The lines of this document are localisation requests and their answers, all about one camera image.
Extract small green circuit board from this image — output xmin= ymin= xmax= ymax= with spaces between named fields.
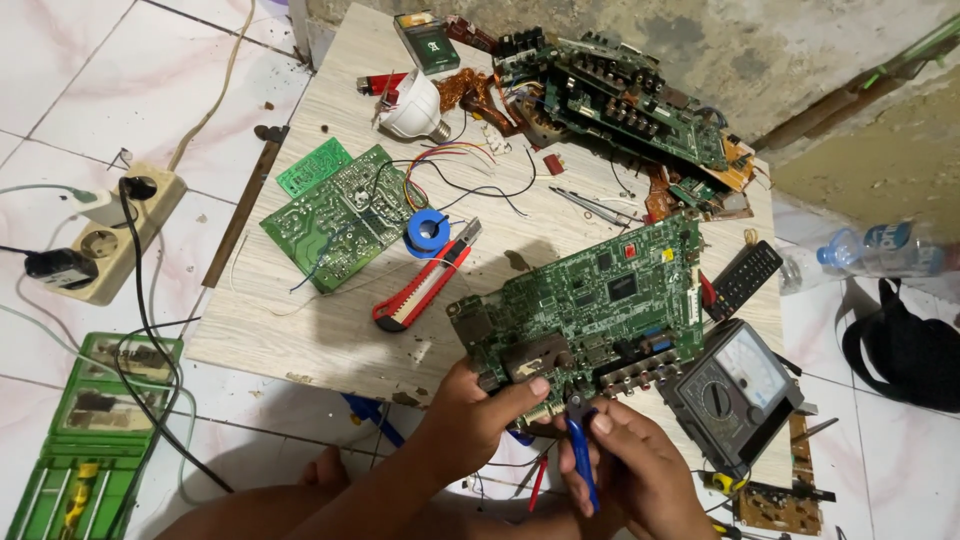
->
xmin=275 ymin=137 xmax=354 ymax=201

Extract bundle of coloured wires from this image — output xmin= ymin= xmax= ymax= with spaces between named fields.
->
xmin=403 ymin=140 xmax=539 ymax=220

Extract white LED bulb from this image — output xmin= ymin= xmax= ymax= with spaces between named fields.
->
xmin=377 ymin=69 xmax=454 ymax=144

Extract black analog multimeter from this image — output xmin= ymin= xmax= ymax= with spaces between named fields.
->
xmin=660 ymin=318 xmax=806 ymax=481

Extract black remote control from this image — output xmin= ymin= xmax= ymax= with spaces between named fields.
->
xmin=705 ymin=240 xmax=785 ymax=324

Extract blue plastic piece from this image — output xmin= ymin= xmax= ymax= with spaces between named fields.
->
xmin=341 ymin=393 xmax=407 ymax=449

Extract person's leg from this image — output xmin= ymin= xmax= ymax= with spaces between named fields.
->
xmin=153 ymin=445 xmax=352 ymax=540

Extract metal tweezers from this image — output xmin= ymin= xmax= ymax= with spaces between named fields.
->
xmin=548 ymin=185 xmax=640 ymax=229

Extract red test probe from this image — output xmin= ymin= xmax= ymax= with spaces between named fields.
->
xmin=526 ymin=453 xmax=551 ymax=514

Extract brown circuit board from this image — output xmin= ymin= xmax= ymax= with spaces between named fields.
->
xmin=732 ymin=412 xmax=838 ymax=538

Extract person's right hand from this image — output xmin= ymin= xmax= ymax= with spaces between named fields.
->
xmin=555 ymin=399 xmax=715 ymax=540

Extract person's left hand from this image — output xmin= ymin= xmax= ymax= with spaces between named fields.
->
xmin=408 ymin=358 xmax=553 ymax=490

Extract blue-handled wire cutter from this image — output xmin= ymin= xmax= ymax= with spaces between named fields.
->
xmin=564 ymin=393 xmax=602 ymax=516

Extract copper wire coil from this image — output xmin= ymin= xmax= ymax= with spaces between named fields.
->
xmin=433 ymin=67 xmax=528 ymax=138

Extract heap of circuit boards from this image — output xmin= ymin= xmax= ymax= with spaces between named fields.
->
xmin=491 ymin=26 xmax=756 ymax=224

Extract green circuit board solder side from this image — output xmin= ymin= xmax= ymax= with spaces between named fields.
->
xmin=259 ymin=144 xmax=430 ymax=294

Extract blue solder spool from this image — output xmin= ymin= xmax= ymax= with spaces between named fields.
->
xmin=402 ymin=208 xmax=452 ymax=261

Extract black power adapter plug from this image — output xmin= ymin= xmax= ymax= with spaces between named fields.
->
xmin=22 ymin=247 xmax=100 ymax=291

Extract green wall pipe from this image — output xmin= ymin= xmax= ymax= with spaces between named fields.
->
xmin=750 ymin=13 xmax=960 ymax=153

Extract green tool case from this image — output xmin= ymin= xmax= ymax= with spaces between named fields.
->
xmin=6 ymin=331 xmax=186 ymax=540

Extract red utility knife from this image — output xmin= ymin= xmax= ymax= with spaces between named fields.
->
xmin=372 ymin=217 xmax=483 ymax=334

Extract red lighter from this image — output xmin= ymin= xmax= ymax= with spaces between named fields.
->
xmin=355 ymin=72 xmax=411 ymax=97

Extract beige cable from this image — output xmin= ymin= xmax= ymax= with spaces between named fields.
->
xmin=165 ymin=0 xmax=258 ymax=174

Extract black bag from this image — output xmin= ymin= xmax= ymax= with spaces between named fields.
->
xmin=841 ymin=277 xmax=960 ymax=414

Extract white plug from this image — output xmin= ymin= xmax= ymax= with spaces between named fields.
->
xmin=73 ymin=187 xmax=127 ymax=228

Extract black plug with cable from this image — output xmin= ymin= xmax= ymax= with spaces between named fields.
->
xmin=116 ymin=175 xmax=235 ymax=495

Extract green cigarette pack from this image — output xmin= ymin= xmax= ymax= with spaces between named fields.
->
xmin=393 ymin=9 xmax=462 ymax=77

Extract brown wooden strip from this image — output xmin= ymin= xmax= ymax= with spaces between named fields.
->
xmin=200 ymin=137 xmax=284 ymax=291

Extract yellow black screwdriver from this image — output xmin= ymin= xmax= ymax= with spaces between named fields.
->
xmin=699 ymin=470 xmax=753 ymax=497

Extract clear plastic water bottle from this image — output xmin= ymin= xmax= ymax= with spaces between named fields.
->
xmin=776 ymin=220 xmax=960 ymax=297

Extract beige power strip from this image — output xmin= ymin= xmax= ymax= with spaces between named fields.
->
xmin=43 ymin=162 xmax=189 ymax=307

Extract large green main circuit board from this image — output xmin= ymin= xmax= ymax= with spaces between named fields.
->
xmin=447 ymin=212 xmax=706 ymax=423

